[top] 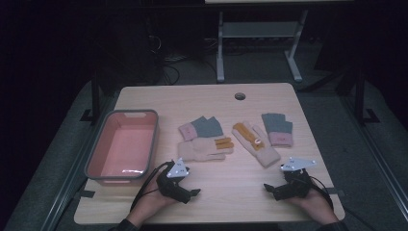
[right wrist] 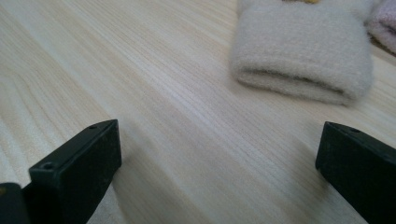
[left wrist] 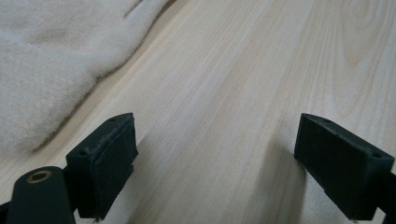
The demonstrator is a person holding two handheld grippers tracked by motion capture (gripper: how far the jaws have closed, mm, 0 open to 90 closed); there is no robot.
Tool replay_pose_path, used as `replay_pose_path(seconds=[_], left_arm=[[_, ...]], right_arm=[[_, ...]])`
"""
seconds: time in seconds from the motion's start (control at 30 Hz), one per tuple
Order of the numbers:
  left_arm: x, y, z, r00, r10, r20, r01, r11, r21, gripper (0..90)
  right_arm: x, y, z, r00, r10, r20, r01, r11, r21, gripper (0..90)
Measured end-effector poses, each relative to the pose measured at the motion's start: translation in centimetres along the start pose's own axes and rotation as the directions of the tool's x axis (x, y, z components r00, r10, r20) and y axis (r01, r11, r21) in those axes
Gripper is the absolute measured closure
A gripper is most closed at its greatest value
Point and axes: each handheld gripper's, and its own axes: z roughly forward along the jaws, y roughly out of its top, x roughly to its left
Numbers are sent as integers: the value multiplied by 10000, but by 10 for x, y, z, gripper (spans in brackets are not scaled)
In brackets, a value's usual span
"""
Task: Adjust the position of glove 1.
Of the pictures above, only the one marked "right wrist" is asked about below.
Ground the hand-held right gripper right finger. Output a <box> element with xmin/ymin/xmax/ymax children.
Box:
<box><xmin>315</xmin><ymin>120</ymin><xmax>396</xmax><ymax>224</ymax></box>

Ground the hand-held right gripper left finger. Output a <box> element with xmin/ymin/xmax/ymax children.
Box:
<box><xmin>28</xmin><ymin>119</ymin><xmax>123</xmax><ymax>224</ymax></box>

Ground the grey glove with pink cuff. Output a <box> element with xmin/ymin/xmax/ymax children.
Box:
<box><xmin>365</xmin><ymin>0</ymin><xmax>396</xmax><ymax>55</ymax></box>

